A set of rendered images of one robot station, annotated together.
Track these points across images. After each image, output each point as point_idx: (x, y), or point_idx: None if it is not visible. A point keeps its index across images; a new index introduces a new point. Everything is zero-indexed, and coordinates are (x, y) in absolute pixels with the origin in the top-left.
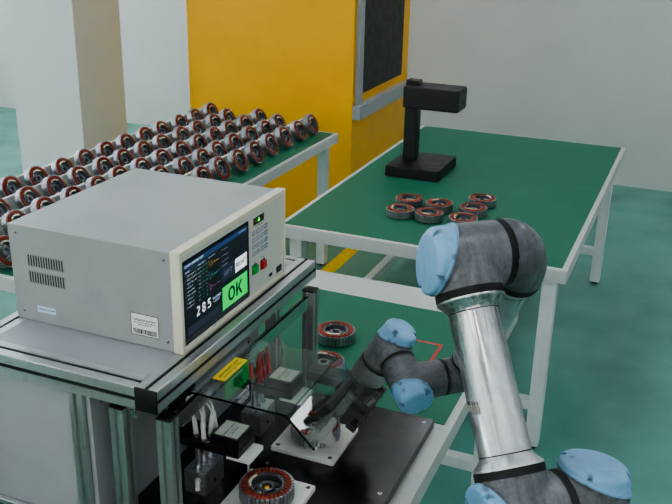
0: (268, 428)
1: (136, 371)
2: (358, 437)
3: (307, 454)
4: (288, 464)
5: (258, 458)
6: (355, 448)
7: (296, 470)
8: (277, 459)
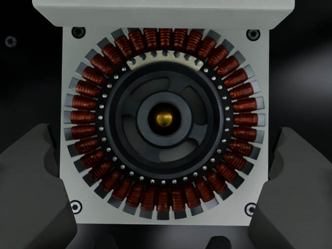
0: None
1: None
2: (232, 230)
3: (64, 137)
4: (27, 98)
5: (20, 9)
6: (176, 242)
7: (10, 130)
8: (37, 60)
